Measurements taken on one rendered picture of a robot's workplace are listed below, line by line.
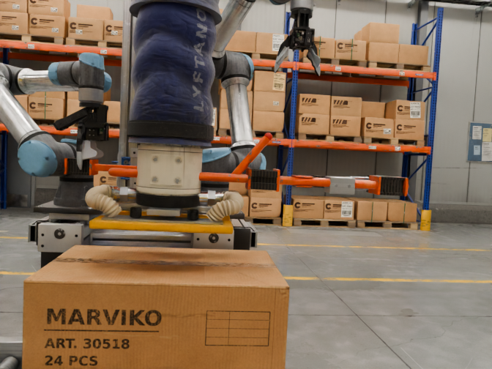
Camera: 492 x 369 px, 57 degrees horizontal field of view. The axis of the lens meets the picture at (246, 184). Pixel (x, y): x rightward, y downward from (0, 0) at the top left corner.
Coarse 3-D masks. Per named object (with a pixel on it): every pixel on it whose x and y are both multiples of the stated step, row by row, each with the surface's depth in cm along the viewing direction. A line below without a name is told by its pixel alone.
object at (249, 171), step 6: (246, 168) 126; (252, 174) 118; (258, 174) 118; (264, 174) 118; (270, 174) 119; (276, 174) 119; (252, 180) 119; (258, 180) 119; (264, 180) 119; (270, 180) 120; (276, 180) 120; (246, 186) 123; (252, 186) 118; (258, 186) 119; (264, 186) 119; (270, 186) 119; (276, 186) 119
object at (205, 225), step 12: (120, 216) 112; (132, 216) 111; (144, 216) 115; (156, 216) 116; (192, 216) 112; (96, 228) 107; (108, 228) 107; (120, 228) 107; (132, 228) 107; (144, 228) 107; (156, 228) 108; (168, 228) 108; (180, 228) 108; (192, 228) 108; (204, 228) 109; (216, 228) 109; (228, 228) 109
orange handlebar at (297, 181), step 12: (96, 168) 144; (108, 168) 144; (120, 168) 118; (132, 168) 122; (204, 180) 120; (216, 180) 120; (228, 180) 120; (240, 180) 120; (288, 180) 121; (300, 180) 121; (312, 180) 122; (324, 180) 122; (360, 180) 127
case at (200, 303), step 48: (48, 288) 101; (96, 288) 102; (144, 288) 103; (192, 288) 104; (240, 288) 105; (288, 288) 106; (48, 336) 102; (96, 336) 103; (144, 336) 104; (192, 336) 105; (240, 336) 106
